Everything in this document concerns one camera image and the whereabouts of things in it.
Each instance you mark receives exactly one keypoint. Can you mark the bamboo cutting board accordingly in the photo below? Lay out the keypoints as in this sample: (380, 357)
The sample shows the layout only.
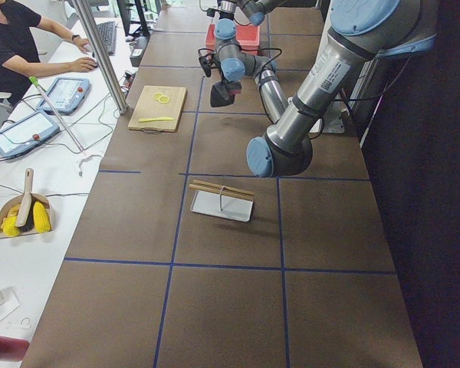
(147, 106)

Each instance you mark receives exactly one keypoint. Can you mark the black keyboard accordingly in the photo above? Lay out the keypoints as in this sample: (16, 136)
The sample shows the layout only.
(108, 34)

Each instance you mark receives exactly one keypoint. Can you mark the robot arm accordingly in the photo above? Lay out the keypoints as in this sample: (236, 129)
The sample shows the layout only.
(255, 11)
(359, 32)

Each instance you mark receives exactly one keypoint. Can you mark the white rack tray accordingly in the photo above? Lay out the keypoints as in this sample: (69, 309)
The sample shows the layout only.
(222, 206)

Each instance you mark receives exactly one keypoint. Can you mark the seated person black shirt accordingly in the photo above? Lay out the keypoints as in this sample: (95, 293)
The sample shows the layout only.
(19, 58)

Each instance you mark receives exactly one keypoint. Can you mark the grey and pink cloth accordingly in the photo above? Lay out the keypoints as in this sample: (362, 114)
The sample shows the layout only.
(219, 97)

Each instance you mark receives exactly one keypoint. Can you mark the teach pendant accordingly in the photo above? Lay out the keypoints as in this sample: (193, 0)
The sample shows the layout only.
(27, 134)
(68, 93)

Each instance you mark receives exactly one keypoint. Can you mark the near teach pendant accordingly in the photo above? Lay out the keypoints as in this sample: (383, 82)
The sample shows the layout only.
(27, 134)

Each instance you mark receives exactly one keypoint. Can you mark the inner wooden rack rod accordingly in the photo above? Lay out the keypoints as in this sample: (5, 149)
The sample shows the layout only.
(223, 192)

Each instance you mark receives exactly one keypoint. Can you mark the near power strip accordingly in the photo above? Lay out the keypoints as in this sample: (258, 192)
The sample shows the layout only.
(128, 78)

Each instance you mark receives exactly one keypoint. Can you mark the far teach pendant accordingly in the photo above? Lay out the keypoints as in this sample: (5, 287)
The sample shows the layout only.
(68, 93)

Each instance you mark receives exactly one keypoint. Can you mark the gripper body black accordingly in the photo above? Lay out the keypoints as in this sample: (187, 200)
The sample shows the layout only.
(219, 97)

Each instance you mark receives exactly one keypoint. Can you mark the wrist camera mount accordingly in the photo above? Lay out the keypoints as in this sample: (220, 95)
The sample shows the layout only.
(207, 64)

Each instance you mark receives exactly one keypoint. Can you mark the pink plastic bin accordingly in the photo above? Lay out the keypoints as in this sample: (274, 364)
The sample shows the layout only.
(247, 36)

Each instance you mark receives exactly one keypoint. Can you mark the yellow plastic knife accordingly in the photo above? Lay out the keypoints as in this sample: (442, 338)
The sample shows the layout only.
(154, 119)

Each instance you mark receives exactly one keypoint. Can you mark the aluminium frame post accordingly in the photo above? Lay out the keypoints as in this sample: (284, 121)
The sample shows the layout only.
(87, 20)

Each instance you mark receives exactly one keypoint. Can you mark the outer wooden rack rod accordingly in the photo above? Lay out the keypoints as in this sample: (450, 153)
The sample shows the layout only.
(213, 185)

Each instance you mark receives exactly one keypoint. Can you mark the wooden rack rod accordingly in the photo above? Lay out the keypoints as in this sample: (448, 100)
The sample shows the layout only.
(213, 185)
(223, 192)

